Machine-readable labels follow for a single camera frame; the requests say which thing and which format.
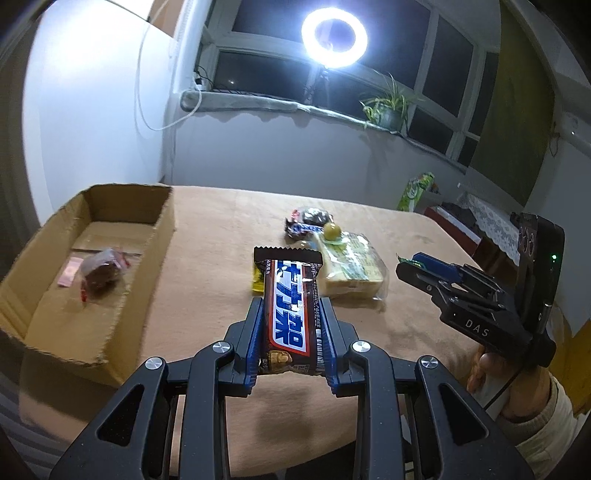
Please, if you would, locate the clear bread packet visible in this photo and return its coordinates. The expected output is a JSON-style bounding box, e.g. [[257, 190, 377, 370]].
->
[[316, 232, 389, 301]]

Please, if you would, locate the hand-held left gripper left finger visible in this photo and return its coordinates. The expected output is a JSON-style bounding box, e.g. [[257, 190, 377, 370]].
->
[[48, 298, 264, 480]]

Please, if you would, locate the dark snack packet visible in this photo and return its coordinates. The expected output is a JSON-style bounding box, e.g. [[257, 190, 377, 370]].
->
[[284, 207, 334, 240]]

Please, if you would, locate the window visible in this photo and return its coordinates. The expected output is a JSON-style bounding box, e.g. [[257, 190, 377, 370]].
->
[[198, 0, 502, 174]]

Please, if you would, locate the brown chocolate bar blue label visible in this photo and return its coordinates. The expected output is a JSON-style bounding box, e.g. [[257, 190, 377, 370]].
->
[[253, 246, 326, 376]]

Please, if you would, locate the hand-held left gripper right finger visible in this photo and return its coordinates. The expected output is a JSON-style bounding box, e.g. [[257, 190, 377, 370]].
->
[[318, 296, 536, 480]]

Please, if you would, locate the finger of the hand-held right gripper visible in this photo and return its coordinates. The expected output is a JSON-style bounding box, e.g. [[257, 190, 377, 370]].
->
[[396, 262, 462, 310], [412, 251, 509, 305]]

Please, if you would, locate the white pleated curtain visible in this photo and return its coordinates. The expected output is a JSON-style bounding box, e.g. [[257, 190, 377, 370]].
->
[[0, 364, 65, 480]]

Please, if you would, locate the white lace cloth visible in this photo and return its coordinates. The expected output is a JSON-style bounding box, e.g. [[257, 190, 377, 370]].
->
[[462, 194, 527, 266]]

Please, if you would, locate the potted spider plant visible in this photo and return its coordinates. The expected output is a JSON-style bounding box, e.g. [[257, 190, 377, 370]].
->
[[360, 74, 426, 134]]

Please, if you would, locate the cardboard box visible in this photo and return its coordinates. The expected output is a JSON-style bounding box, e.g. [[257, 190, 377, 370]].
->
[[0, 184, 177, 388]]

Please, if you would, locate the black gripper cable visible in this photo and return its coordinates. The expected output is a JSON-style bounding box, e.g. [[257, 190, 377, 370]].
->
[[484, 367, 522, 411]]

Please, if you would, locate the white cable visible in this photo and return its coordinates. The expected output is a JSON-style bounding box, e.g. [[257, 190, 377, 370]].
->
[[136, 0, 205, 132]]

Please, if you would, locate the tan table cloth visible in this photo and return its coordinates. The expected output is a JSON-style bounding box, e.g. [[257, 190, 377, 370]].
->
[[18, 185, 499, 476]]

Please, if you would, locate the grey draft roll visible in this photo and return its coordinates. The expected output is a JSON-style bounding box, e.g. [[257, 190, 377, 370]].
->
[[181, 90, 301, 114]]

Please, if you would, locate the person's right hand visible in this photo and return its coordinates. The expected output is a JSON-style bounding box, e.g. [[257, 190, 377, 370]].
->
[[466, 351, 555, 421]]

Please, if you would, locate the ring light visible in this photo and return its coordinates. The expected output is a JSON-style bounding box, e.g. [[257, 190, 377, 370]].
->
[[301, 7, 369, 70]]

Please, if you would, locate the green carton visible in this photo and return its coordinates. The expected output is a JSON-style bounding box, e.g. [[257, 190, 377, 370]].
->
[[397, 172, 435, 213]]

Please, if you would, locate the dark green curtain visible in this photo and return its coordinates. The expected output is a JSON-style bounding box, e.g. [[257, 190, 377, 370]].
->
[[480, 4, 555, 206]]

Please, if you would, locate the red brown snack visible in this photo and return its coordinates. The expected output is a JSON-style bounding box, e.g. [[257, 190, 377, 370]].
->
[[78, 248, 131, 303]]

